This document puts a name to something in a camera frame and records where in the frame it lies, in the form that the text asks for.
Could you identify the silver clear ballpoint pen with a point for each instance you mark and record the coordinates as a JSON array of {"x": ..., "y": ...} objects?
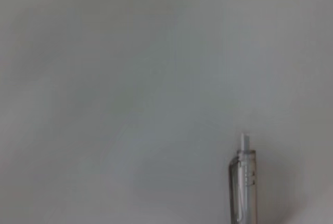
[{"x": 244, "y": 182}]

